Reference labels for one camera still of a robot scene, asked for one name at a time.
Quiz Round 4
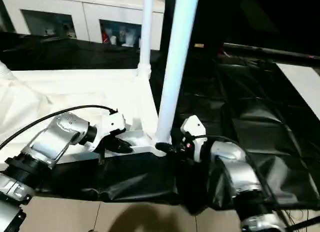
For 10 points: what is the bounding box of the right arm thick black cable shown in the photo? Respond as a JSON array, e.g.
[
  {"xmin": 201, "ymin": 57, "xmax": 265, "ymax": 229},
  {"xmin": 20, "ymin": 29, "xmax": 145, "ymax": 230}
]
[{"xmin": 189, "ymin": 134, "xmax": 289, "ymax": 227}]

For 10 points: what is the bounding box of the white plastic table top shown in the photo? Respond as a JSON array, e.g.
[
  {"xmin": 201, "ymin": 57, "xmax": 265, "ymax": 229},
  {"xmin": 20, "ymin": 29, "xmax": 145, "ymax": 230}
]
[{"xmin": 0, "ymin": 61, "xmax": 174, "ymax": 165}]

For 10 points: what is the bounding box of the left arm thick black cable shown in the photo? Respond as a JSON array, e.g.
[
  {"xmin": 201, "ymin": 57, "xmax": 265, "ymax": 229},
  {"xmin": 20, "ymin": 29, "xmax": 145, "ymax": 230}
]
[{"xmin": 0, "ymin": 105, "xmax": 119, "ymax": 149}]

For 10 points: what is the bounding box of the white flat item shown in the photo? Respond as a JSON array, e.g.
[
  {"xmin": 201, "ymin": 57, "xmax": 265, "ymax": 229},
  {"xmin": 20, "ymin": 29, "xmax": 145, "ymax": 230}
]
[{"xmin": 275, "ymin": 62, "xmax": 320, "ymax": 115}]

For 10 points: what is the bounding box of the white cabinet with glass doors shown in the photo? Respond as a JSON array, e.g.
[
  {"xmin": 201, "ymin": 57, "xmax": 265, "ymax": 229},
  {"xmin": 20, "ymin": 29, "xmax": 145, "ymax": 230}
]
[{"xmin": 0, "ymin": 0, "xmax": 166, "ymax": 52}]

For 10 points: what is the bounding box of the dark brown cabinet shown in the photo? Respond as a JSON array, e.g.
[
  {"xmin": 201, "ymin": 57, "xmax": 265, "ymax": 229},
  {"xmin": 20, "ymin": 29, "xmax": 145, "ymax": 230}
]
[{"xmin": 164, "ymin": 0, "xmax": 320, "ymax": 46}]

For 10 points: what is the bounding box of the black work table frame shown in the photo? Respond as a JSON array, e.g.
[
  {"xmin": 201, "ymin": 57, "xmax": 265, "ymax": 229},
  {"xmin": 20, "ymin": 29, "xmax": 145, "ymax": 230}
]
[{"xmin": 286, "ymin": 213, "xmax": 320, "ymax": 230}]

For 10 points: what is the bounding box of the long dark tube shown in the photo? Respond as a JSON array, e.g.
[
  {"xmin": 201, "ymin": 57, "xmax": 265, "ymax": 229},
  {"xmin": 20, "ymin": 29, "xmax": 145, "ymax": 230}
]
[{"xmin": 223, "ymin": 42, "xmax": 320, "ymax": 62}]

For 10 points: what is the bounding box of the arm thick black cable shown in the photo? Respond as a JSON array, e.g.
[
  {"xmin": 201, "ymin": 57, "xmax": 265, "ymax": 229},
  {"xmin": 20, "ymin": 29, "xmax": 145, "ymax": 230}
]
[
  {"xmin": 0, "ymin": 105, "xmax": 119, "ymax": 149},
  {"xmin": 189, "ymin": 134, "xmax": 289, "ymax": 227}
]

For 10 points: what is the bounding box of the black shiny mat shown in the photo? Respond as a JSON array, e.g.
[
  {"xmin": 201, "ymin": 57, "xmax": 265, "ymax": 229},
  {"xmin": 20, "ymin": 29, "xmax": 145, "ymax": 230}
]
[{"xmin": 0, "ymin": 31, "xmax": 320, "ymax": 215}]

